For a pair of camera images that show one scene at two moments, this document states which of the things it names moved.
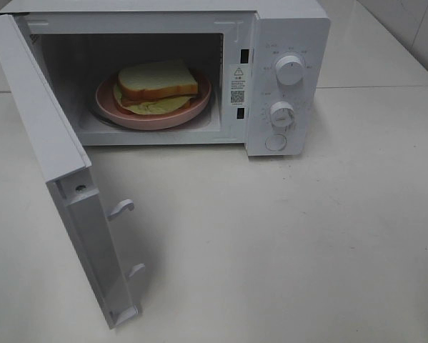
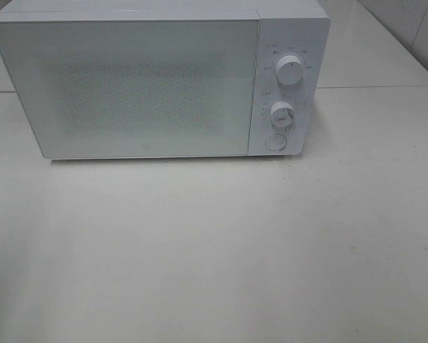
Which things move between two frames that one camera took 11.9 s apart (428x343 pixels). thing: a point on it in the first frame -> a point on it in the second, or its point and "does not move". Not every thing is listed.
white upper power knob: [290, 69] does not move
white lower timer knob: [281, 115] does not move
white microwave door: [66, 172] -> [112, 88]
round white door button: [276, 142] does not move
